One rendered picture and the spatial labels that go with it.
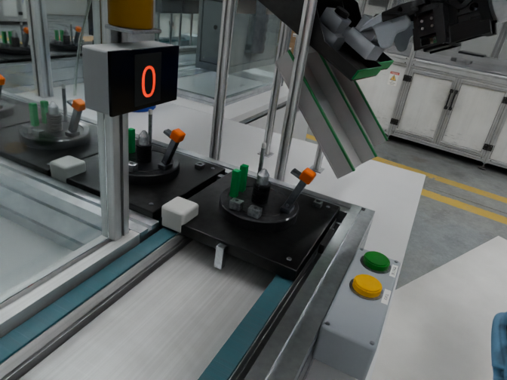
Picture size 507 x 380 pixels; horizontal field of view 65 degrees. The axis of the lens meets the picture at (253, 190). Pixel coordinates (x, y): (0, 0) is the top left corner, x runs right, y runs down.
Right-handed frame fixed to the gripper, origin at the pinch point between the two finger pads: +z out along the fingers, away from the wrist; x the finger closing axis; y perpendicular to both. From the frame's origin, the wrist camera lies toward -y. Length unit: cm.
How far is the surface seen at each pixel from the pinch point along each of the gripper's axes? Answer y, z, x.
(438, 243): 96, 66, 188
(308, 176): 25.3, 1.6, -22.9
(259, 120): 7, 90, 60
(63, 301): 35, 15, -58
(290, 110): 12.9, 16.0, -7.9
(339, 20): -2.6, 5.9, -2.0
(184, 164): 21.1, 33.0, -23.9
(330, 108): 12.9, 16.1, 7.1
